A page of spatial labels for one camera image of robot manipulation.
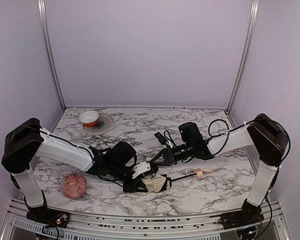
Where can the orange white bowl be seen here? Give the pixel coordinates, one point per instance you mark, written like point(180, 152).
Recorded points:
point(89, 118)

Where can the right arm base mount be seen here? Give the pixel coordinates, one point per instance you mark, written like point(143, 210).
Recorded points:
point(239, 219)

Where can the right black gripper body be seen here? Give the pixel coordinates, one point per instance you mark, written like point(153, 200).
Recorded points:
point(167, 155)

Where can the grey ringed silicone mat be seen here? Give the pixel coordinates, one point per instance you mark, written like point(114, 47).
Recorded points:
point(104, 125)

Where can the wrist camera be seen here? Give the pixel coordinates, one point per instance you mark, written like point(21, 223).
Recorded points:
point(163, 140)
point(143, 169)

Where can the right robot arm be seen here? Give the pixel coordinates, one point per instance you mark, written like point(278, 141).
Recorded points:
point(267, 136)

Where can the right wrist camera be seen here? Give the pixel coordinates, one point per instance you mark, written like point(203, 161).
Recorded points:
point(163, 140)

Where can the left aluminium frame post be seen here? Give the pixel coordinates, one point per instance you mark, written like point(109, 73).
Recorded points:
point(49, 52)

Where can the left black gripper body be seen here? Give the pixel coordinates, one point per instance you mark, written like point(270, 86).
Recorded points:
point(142, 185)

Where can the right aluminium frame post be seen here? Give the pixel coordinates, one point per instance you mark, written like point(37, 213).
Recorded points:
point(248, 42)

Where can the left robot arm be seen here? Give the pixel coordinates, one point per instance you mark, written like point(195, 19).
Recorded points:
point(30, 140)

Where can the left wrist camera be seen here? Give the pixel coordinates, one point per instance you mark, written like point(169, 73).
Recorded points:
point(143, 169)

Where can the front aluminium rail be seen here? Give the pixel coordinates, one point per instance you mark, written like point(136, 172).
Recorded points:
point(91, 226)

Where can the aluminium frame post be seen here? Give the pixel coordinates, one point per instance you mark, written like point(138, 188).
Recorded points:
point(248, 42)
point(49, 52)

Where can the beige folding umbrella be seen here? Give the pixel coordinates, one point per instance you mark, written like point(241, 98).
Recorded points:
point(159, 183)

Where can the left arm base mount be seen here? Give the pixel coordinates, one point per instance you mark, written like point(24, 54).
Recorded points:
point(48, 218)

